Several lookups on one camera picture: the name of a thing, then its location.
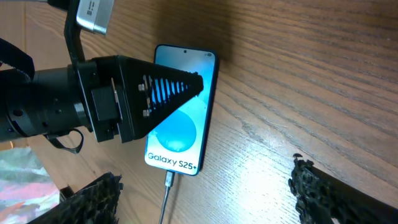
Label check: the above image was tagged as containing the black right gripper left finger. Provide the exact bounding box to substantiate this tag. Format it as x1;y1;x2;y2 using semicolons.
29;172;123;224

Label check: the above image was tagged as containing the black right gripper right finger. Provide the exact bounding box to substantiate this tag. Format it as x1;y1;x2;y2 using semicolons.
288;153;397;224

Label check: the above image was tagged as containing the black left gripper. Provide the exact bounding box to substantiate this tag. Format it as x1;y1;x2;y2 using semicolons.
64;0;204;142

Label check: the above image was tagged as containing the blue screen Galaxy smartphone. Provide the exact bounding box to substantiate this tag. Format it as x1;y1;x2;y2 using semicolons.
144;44;220;175

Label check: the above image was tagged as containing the black USB charging cable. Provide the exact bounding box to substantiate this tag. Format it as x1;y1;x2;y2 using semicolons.
158;170;177;224

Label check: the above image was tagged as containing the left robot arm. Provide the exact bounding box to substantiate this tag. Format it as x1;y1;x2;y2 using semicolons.
1;0;203;142

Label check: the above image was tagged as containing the colourful abstract painting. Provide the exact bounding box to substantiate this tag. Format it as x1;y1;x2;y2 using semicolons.
1;147;60;224

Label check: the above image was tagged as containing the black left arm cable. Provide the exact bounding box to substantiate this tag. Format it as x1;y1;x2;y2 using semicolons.
43;128;85;155

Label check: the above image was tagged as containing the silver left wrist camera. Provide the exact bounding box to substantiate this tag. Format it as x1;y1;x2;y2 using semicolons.
76;0;114;35

